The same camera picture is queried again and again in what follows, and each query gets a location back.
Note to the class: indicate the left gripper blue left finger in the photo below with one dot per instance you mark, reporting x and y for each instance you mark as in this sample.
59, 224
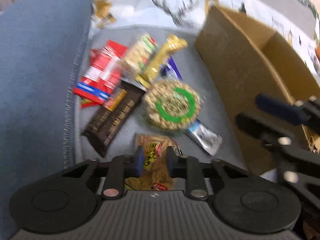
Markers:
138, 161

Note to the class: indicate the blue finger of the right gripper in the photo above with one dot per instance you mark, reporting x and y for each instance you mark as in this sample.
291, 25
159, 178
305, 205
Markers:
290, 113

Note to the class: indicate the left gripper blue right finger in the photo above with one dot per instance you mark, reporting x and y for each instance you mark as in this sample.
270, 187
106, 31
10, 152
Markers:
171, 160

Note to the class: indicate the orange fried snack bag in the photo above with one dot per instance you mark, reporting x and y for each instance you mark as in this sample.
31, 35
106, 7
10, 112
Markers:
155, 175

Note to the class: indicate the silver foil snack packet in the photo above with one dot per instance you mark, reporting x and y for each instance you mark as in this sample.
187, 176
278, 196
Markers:
208, 140

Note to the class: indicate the dark brown chocolate bar pack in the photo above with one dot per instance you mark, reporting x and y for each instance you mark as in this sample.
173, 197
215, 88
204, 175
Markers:
110, 117

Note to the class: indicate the round peanut pack green label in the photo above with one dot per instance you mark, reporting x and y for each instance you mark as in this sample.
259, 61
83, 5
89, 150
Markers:
171, 105

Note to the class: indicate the purple white snack wrapper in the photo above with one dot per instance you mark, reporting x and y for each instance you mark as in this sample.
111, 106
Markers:
170, 70

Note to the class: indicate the red snack box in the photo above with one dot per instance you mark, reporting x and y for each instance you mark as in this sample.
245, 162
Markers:
103, 74

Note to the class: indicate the clear peanut cracker pack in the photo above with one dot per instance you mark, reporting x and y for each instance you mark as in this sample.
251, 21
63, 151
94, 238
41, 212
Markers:
138, 55

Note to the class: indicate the gold snack bar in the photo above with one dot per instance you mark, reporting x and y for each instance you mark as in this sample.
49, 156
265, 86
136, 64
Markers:
169, 47

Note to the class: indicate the brown cardboard box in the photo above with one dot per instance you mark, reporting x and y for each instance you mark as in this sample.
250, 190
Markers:
245, 58

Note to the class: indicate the grey printed sofa cover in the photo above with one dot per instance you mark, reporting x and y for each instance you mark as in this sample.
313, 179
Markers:
185, 73

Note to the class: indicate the blue sofa armrest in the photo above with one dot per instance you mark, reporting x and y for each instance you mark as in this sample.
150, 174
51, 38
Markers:
43, 43

